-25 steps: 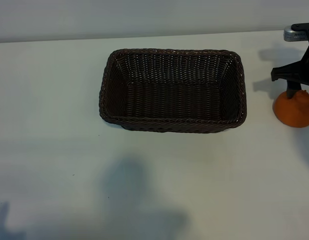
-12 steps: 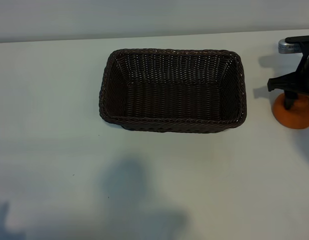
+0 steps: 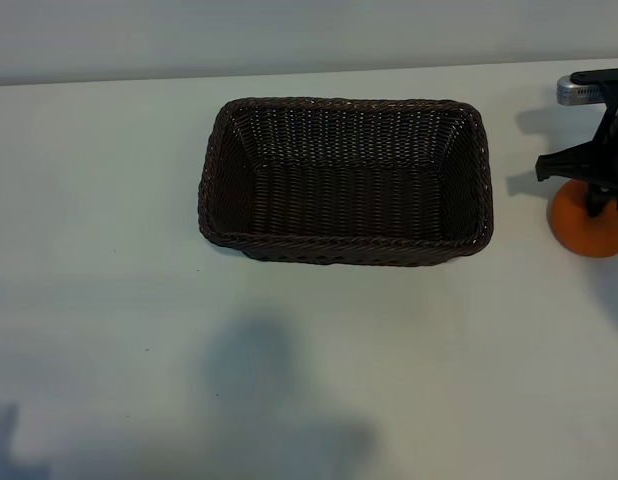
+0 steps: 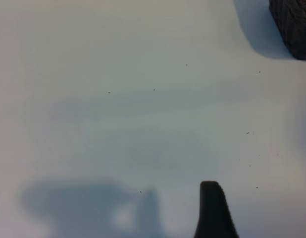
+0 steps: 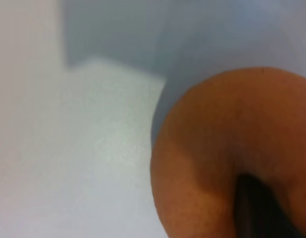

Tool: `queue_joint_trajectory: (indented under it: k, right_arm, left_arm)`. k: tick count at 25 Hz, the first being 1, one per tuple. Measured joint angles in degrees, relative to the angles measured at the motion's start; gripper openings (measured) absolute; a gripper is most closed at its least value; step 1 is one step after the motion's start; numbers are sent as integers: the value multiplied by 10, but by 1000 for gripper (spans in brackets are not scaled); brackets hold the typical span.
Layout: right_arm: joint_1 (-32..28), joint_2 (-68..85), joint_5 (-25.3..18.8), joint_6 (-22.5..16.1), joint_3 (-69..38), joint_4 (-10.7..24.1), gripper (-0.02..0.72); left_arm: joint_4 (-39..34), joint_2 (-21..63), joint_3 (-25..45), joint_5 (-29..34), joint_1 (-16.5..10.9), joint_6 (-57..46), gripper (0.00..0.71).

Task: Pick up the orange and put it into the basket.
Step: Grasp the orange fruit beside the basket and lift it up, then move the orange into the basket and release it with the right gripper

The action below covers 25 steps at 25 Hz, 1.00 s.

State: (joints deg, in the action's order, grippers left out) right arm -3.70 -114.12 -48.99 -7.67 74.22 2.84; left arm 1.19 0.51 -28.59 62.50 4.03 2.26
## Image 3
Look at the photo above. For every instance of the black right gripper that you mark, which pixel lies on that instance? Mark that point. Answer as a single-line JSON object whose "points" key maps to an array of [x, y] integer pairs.
{"points": [[609, 160]]}

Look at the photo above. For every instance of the bumpy orange fruit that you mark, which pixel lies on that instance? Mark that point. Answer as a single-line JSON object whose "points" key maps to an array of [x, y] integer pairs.
{"points": [[571, 225]]}

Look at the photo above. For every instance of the dark brown wicker basket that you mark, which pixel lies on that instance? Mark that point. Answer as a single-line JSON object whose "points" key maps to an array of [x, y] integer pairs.
{"points": [[339, 200]]}

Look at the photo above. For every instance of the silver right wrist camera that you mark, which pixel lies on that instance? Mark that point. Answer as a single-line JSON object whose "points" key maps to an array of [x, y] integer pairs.
{"points": [[571, 92]]}

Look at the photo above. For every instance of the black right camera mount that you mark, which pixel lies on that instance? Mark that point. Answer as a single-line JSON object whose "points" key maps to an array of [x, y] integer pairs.
{"points": [[604, 77]]}

